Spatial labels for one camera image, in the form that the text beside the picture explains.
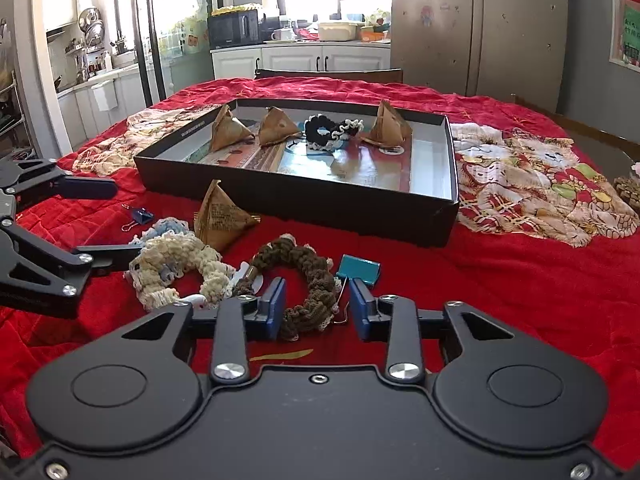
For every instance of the white hanging bin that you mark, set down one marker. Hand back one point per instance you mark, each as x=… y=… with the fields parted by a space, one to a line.
x=104 y=96

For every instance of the orange box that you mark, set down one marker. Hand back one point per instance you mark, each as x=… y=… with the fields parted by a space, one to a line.
x=375 y=36

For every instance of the cream crochet scrunchie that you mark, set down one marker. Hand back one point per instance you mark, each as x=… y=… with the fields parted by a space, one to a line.
x=170 y=255

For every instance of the red green wall poster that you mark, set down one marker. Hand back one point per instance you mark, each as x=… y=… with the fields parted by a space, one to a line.
x=629 y=30

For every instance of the brown crochet scrunchie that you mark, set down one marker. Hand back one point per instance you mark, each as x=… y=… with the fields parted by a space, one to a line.
x=320 y=280

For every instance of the black sliding door frame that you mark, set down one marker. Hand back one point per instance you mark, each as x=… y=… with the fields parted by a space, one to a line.
x=152 y=35

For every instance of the metal bowls on rack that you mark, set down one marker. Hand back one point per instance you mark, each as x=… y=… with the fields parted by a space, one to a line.
x=91 y=27

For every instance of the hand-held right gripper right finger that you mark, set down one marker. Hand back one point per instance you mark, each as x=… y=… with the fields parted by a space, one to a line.
x=359 y=310

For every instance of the dark wooden chair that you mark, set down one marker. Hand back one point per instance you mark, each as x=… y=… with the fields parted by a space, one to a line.
x=325 y=75

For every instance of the black white crochet scrunchie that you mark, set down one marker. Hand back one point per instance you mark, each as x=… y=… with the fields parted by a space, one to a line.
x=320 y=132

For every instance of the shallow black cardboard box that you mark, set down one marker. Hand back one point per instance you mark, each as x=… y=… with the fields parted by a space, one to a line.
x=300 y=205

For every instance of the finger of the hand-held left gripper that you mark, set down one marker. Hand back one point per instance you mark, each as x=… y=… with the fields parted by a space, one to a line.
x=107 y=260
x=92 y=188

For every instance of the white plastic container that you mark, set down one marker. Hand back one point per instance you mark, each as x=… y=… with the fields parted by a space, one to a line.
x=339 y=31

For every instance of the blue white crochet scrunchie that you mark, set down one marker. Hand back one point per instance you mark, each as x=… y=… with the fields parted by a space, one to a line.
x=167 y=227

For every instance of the red printed blanket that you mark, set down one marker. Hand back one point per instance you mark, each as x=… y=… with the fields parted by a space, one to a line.
x=525 y=300

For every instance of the teal binder clip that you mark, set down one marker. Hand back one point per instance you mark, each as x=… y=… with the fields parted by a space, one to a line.
x=360 y=267

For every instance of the black microwave oven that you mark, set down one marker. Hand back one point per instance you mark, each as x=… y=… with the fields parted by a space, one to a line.
x=232 y=30

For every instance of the brown pyramid snack packet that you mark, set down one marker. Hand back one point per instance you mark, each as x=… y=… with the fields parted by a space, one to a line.
x=220 y=220
x=390 y=125
x=227 y=130
x=277 y=127

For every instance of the flower bunch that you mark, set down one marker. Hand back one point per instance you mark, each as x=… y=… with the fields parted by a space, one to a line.
x=377 y=19

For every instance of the white kitchen cabinet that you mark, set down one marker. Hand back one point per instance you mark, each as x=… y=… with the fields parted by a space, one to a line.
x=300 y=60

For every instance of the metal shelf rack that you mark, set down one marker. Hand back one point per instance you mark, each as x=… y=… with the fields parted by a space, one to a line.
x=12 y=120

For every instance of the white kitchen counter unit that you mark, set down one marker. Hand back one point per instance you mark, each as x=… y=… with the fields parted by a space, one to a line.
x=80 y=115

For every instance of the small blue binder clip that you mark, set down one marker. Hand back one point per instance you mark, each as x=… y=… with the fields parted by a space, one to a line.
x=142 y=215

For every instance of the beige two-door refrigerator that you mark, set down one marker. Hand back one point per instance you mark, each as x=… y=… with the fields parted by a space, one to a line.
x=500 y=35

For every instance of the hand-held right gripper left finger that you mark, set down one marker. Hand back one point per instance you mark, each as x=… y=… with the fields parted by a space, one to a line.
x=276 y=310

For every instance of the white mug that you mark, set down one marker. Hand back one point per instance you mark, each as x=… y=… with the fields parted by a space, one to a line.
x=281 y=35

